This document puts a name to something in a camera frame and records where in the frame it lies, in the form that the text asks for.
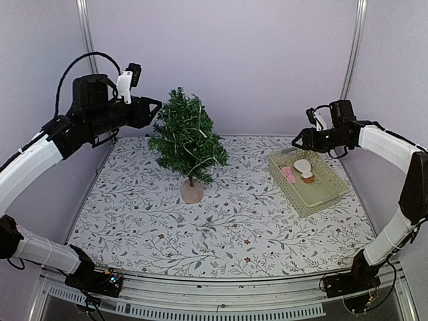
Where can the right aluminium frame post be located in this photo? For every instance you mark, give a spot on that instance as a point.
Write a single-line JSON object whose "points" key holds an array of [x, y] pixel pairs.
{"points": [[356, 40]]}

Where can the floral patterned table mat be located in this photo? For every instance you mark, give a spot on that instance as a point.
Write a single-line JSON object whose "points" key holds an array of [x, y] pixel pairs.
{"points": [[134, 219]]}

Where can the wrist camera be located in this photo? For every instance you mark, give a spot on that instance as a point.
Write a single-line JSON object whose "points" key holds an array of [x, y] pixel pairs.
{"points": [[314, 117], [128, 79]]}

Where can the front aluminium rail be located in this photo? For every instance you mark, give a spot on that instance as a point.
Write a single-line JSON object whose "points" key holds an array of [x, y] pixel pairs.
{"points": [[156, 297]]}

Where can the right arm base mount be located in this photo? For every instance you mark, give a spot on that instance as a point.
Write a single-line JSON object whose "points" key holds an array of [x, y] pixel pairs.
{"points": [[361, 277]]}

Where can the cream perforated plastic basket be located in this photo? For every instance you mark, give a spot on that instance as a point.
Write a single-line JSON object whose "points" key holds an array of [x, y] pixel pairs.
{"points": [[307, 199]]}

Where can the cream balloon ornament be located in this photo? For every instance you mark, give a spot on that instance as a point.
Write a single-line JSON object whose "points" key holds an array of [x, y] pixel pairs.
{"points": [[304, 168]]}

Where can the pale round tree base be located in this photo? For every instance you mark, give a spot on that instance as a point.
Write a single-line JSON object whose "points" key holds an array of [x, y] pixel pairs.
{"points": [[192, 194]]}

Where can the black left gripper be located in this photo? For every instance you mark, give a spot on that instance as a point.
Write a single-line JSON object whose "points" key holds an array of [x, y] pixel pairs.
{"points": [[146, 118]]}

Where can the left aluminium frame post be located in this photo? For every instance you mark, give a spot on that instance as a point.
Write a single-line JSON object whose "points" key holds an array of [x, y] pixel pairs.
{"points": [[84, 22]]}

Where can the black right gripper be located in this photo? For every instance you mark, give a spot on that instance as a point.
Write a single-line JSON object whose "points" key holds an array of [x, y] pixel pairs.
{"points": [[309, 142]]}

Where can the small green christmas tree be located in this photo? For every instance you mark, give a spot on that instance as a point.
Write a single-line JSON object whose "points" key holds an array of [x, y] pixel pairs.
{"points": [[187, 140]]}

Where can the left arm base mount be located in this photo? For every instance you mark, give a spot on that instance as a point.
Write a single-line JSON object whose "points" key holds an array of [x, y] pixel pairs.
{"points": [[87, 279]]}

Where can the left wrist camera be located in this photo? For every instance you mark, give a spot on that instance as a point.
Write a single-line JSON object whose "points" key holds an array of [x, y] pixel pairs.
{"points": [[128, 79]]}

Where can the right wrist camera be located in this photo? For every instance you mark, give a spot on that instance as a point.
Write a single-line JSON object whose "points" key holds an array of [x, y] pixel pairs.
{"points": [[314, 117]]}

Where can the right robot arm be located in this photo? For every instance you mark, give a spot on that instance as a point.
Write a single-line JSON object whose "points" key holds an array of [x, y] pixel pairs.
{"points": [[410, 161]]}

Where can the aluminium frame post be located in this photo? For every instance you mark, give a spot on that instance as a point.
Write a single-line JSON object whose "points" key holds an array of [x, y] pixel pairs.
{"points": [[356, 40], [84, 22]]}

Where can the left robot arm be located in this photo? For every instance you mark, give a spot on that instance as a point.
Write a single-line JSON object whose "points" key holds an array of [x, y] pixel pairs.
{"points": [[57, 141]]}

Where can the pink bow ornament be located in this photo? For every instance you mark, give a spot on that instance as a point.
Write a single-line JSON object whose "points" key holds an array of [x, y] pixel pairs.
{"points": [[288, 173]]}

